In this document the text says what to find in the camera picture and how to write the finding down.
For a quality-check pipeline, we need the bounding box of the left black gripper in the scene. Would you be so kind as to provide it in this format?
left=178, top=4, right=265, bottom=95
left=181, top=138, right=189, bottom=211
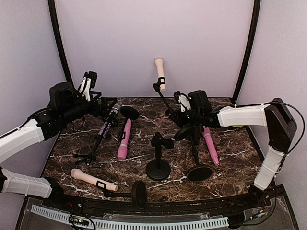
left=60, top=91, right=117, bottom=125

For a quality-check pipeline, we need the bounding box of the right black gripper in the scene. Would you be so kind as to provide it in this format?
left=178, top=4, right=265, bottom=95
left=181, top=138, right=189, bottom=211
left=169, top=109, right=202, bottom=126

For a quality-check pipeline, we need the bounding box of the black stand holding beige microphone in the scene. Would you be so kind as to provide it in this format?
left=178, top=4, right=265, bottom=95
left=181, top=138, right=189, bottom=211
left=153, top=80, right=197, bottom=141

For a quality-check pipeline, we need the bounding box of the large pink microphone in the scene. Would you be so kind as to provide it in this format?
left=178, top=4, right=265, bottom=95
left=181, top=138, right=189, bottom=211
left=202, top=126, right=219, bottom=165

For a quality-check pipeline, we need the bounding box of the beige microphone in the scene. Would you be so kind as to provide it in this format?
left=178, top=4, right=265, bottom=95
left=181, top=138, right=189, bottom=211
left=71, top=168, right=118, bottom=192
left=154, top=57, right=166, bottom=92

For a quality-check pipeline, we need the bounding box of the black round-base desk stand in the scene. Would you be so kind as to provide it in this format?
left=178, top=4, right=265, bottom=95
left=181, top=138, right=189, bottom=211
left=146, top=132, right=174, bottom=181

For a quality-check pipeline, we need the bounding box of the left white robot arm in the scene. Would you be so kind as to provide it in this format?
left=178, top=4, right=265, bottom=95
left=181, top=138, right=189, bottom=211
left=0, top=82, right=117, bottom=209

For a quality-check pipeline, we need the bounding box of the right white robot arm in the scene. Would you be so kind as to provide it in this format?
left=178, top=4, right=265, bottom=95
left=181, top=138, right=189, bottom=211
left=168, top=90, right=297, bottom=208

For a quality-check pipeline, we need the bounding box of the purple glitter microphone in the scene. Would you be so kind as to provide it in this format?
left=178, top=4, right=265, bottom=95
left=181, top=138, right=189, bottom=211
left=96, top=103, right=123, bottom=145

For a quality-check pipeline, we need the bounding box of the black microphone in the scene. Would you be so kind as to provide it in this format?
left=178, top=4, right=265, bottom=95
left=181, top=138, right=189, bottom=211
left=193, top=127, right=201, bottom=146

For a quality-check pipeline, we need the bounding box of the small pink microphone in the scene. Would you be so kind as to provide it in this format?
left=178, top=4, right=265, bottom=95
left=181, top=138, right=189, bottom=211
left=117, top=118, right=131, bottom=160

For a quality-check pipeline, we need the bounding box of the black tripod stand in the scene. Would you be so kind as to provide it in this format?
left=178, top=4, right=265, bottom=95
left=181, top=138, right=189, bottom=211
left=74, top=120, right=118, bottom=168

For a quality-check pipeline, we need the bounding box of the black stand with black microphone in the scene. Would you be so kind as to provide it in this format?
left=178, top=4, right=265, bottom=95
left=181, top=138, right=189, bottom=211
left=186, top=131, right=213, bottom=182

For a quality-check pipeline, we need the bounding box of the black front stand lying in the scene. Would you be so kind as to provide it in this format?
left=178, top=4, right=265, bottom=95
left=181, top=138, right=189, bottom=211
left=96, top=181, right=147, bottom=210

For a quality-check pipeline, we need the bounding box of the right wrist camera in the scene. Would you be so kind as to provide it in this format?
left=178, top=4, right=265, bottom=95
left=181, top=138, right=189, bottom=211
left=174, top=91, right=191, bottom=112

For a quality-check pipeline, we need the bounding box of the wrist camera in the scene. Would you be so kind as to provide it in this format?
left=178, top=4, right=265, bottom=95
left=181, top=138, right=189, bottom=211
left=77, top=71, right=98, bottom=101
left=174, top=91, right=191, bottom=112

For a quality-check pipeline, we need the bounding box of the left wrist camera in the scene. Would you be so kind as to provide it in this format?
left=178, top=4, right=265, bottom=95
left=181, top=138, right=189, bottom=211
left=77, top=71, right=98, bottom=101

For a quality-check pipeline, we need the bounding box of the grey cable duct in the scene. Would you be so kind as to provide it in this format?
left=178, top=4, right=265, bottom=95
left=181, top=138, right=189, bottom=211
left=30, top=205, right=229, bottom=230

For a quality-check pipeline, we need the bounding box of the left black frame post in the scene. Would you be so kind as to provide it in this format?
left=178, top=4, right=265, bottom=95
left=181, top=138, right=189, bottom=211
left=47, top=0, right=75, bottom=89

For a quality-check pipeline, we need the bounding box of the black frame post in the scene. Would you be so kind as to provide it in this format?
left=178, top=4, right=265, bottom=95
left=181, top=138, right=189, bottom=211
left=232, top=0, right=261, bottom=103
left=47, top=0, right=75, bottom=89

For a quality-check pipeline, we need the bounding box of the black front rail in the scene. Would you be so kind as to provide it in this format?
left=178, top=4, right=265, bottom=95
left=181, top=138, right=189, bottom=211
left=24, top=186, right=274, bottom=216

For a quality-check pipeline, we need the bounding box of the right black frame post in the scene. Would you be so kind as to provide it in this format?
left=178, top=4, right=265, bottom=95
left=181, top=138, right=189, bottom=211
left=232, top=0, right=261, bottom=103

